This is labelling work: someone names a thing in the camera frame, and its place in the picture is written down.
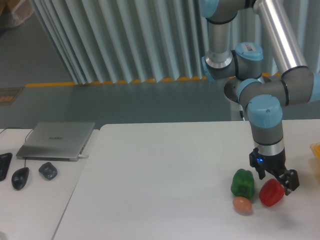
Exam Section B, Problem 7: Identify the silver closed laptop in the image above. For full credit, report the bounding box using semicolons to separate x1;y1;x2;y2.
16;122;95;161

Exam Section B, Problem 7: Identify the white folding partition screen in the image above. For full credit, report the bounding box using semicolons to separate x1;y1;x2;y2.
29;0;311;86

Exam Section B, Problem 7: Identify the black keyboard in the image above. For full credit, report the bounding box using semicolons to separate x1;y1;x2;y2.
0;152;13;181

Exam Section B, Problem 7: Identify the yellow tray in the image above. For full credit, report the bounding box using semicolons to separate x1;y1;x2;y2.
310;142;320;161

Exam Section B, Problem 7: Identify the brown egg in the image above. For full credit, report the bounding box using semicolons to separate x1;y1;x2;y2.
232;196;252;214

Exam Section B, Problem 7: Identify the black computer mouse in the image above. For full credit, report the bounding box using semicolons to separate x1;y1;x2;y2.
11;167;30;191

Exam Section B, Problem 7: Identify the robot base cable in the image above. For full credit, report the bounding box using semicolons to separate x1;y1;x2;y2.
237;104;247;122

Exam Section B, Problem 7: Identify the black mouse cable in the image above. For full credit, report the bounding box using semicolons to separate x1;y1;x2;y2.
0;127;34;169

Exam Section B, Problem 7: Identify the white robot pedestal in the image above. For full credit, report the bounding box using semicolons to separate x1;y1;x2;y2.
229;100;248;121

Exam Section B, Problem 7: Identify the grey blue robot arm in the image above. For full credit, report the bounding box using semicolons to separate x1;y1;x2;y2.
199;0;320;195

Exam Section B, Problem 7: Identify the green bell pepper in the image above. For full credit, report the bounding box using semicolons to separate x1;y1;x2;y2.
230;168;255;199

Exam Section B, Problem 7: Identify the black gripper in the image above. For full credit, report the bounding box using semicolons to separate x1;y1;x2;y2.
249;147;300;195

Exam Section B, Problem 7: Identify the dark grey small device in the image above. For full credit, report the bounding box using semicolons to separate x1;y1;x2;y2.
38;162;58;181

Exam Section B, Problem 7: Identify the red bell pepper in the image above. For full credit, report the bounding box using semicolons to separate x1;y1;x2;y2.
259;179;285;207

